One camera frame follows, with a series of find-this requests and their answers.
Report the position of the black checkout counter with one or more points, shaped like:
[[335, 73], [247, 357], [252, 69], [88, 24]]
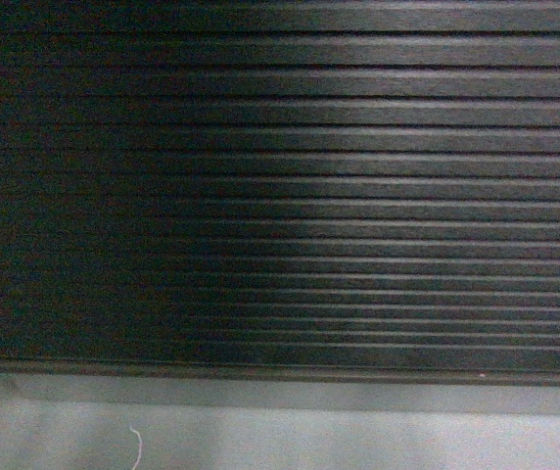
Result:
[[291, 204]]

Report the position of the white thread on floor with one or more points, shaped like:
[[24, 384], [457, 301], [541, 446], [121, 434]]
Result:
[[140, 446]]

